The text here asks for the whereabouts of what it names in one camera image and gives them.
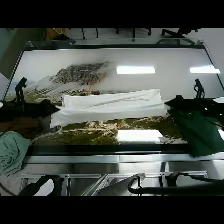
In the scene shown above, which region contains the white T-shirt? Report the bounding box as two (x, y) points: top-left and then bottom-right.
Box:
(49, 88), (168, 129)

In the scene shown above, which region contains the dark green T-shirt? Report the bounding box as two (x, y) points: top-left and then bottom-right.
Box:
(171, 109), (224, 159)

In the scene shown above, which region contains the brown garment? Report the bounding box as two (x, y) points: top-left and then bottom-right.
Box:
(0, 116), (42, 138)

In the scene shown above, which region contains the pale green garment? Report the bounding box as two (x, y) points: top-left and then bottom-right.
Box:
(0, 130), (32, 178)

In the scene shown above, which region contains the silver frame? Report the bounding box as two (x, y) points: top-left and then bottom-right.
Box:
(19, 151), (224, 197)

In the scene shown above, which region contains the black cable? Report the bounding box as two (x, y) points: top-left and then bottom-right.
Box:
(127, 175), (142, 195)

